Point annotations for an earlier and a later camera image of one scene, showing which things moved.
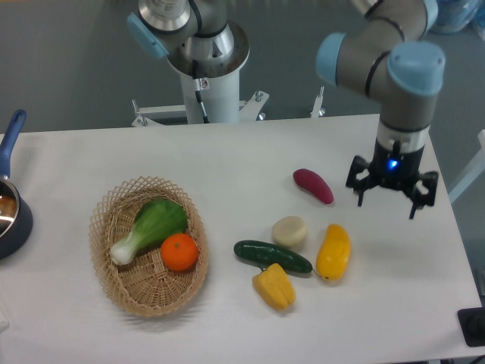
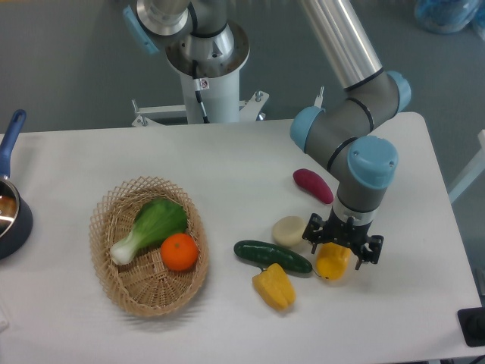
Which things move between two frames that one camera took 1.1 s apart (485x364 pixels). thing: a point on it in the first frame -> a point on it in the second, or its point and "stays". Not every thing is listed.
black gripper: x=395 y=170 -> x=354 y=236
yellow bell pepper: x=276 y=287 stays
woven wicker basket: x=145 y=286 stays
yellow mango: x=333 y=255 stays
